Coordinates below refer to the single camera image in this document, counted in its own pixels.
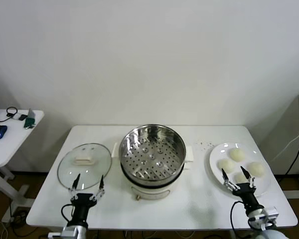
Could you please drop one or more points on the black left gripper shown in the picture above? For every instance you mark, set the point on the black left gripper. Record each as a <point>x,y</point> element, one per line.
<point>82,199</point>

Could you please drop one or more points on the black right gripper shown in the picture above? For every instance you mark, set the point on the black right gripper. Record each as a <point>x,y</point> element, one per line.
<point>248,196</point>

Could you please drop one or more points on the white steamed baozi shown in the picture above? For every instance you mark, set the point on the white steamed baozi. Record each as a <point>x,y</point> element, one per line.
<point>237,155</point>
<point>238,177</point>
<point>256,168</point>
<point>228,164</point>

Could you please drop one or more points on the round glass pot lid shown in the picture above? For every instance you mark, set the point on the round glass pot lid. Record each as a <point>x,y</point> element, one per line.
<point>87,171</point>

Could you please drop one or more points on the stainless steel steamer basket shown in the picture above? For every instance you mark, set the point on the stainless steel steamer basket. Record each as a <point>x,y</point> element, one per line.
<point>132,142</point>

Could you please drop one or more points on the white oval plate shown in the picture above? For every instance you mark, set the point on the white oval plate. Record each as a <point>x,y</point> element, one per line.
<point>219,154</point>

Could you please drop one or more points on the white electric cooker pot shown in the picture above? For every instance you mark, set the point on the white electric cooker pot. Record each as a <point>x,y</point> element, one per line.
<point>149,191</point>

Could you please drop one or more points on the white side table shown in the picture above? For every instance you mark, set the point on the white side table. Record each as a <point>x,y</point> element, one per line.
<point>12,147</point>

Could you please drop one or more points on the green flat item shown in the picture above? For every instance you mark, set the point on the green flat item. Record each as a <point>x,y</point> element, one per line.
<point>29,122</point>

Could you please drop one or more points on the grey upright card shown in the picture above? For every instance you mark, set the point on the grey upright card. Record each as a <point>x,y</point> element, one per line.
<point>31,113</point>

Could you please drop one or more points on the small black device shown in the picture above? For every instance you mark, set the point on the small black device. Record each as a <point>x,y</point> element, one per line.
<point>22,117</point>

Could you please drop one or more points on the small white adapter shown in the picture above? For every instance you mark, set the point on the small white adapter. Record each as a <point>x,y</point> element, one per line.
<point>16,116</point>

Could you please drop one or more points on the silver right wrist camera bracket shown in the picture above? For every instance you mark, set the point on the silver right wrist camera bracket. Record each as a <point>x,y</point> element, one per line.
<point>262,217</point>

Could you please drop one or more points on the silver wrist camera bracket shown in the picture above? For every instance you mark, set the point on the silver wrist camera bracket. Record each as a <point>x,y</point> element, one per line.
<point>68,232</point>
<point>262,217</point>

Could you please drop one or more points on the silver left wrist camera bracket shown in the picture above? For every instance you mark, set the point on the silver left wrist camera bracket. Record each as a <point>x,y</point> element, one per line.
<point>68,232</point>

